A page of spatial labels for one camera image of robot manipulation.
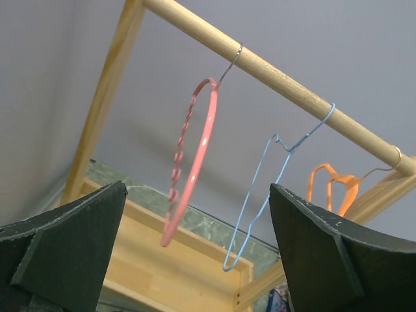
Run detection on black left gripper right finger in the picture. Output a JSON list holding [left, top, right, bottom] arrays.
[[269, 184, 415, 311]]

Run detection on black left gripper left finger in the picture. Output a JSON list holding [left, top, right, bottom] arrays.
[[1, 181, 127, 311]]

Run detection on orange plastic hanger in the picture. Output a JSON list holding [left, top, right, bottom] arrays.
[[307, 146, 403, 217]]

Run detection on light blue wire hanger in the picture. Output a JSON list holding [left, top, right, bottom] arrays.
[[222, 103, 336, 272]]

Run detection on pink hanger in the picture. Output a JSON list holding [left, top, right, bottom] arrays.
[[160, 44, 244, 248]]

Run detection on patterned blue placemat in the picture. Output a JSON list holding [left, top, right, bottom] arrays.
[[266, 280, 293, 312]]

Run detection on wooden clothes rack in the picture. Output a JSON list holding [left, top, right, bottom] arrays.
[[61, 1, 415, 311]]

